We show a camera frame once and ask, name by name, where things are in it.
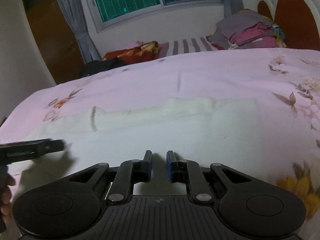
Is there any pink floral bed sheet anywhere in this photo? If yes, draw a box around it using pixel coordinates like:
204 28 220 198
1 48 319 239

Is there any white knitted sweater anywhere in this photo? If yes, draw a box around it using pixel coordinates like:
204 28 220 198
26 98 258 139

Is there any left grey curtain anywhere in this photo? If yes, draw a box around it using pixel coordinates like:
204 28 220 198
57 0 101 63

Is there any red orange patterned cloth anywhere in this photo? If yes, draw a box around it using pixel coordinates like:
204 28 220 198
103 41 160 64

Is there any person's left hand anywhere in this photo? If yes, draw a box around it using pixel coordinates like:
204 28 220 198
1 174 16 221

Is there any brown wooden door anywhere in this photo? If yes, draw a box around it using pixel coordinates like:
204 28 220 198
22 0 84 84

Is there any grey striped mattress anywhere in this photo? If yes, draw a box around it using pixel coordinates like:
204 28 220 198
159 37 217 58

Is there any black garment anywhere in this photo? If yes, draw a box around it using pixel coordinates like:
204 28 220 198
79 57 127 78

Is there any stack of folded clothes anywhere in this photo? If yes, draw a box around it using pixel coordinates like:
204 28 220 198
207 9 286 50

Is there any red white headboard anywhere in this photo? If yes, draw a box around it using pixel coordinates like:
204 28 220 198
257 0 319 50

